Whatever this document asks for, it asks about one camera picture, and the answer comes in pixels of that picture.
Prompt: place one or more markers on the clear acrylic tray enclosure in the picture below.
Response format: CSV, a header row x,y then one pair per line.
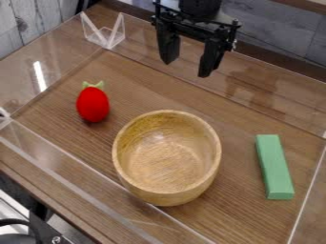
x,y
57,154

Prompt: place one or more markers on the red felt strawberry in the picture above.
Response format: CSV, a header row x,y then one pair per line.
x,y
93,102

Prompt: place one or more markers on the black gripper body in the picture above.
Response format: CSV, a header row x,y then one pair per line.
x,y
201,15

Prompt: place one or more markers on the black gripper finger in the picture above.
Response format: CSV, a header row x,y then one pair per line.
x,y
212,57
169,42

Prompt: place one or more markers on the wooden bowl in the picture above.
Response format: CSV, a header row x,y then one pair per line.
x,y
166,155

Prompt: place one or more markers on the green rectangular block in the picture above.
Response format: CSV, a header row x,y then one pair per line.
x,y
272,157

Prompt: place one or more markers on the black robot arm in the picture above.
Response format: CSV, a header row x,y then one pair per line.
x,y
189,32

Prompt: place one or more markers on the black metal bracket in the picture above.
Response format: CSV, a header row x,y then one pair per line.
x,y
44,232

